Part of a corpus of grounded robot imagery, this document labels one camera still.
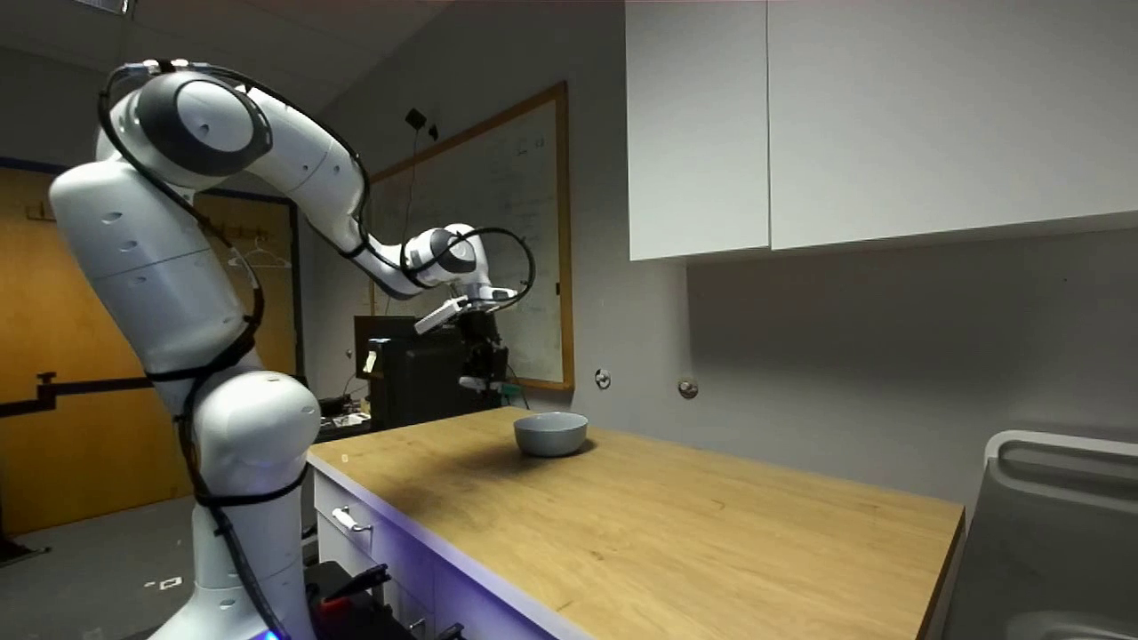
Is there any black appliance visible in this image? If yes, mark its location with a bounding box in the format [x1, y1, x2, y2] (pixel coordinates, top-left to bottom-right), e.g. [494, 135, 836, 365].
[354, 311, 513, 434]

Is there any black and red device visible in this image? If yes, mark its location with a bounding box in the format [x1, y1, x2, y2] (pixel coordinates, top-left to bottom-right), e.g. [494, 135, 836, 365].
[304, 557, 414, 640]

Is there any white drawer cabinet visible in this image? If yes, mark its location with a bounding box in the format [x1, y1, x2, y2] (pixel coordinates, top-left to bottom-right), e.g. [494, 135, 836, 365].
[304, 458, 561, 640]

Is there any narrow white cabinet door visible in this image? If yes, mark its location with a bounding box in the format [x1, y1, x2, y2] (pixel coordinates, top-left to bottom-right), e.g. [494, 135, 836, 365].
[624, 0, 775, 266]

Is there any silver drawer handle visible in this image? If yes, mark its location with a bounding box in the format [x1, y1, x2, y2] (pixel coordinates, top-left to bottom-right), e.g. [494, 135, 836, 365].
[328, 506, 379, 540]

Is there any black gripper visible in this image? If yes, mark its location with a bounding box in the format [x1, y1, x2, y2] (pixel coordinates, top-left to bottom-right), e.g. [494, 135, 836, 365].
[452, 304, 517, 397]

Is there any grey sink basin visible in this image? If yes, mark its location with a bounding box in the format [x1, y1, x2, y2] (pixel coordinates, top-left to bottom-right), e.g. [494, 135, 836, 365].
[932, 425, 1138, 640]

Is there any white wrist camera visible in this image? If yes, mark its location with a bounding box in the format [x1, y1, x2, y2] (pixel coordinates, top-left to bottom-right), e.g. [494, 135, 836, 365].
[414, 286, 486, 338]

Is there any wood framed whiteboard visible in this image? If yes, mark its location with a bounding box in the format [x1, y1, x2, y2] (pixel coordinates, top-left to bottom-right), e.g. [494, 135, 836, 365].
[364, 79, 581, 401]

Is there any wide white cabinet door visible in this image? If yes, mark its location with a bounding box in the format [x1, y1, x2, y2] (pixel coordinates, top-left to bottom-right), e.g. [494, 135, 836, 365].
[764, 0, 1138, 251]

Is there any orange wooden door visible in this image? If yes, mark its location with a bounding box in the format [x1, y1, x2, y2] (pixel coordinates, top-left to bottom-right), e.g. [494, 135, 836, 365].
[0, 164, 305, 540]

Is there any grey bowl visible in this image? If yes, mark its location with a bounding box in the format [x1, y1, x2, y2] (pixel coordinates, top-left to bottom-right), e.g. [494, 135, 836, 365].
[513, 408, 594, 462]

